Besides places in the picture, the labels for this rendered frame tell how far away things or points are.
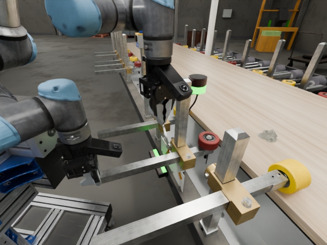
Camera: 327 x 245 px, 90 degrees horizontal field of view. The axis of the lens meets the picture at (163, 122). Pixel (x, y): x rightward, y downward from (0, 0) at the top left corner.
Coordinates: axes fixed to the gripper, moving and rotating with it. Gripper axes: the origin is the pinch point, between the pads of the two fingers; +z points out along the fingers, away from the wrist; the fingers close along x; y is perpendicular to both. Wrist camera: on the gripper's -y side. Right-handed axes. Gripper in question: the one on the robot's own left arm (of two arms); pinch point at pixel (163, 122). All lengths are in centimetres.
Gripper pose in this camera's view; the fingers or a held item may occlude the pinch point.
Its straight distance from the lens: 53.6
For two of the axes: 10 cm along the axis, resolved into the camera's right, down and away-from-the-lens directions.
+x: -7.7, 3.6, -5.3
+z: 0.0, 8.3, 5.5
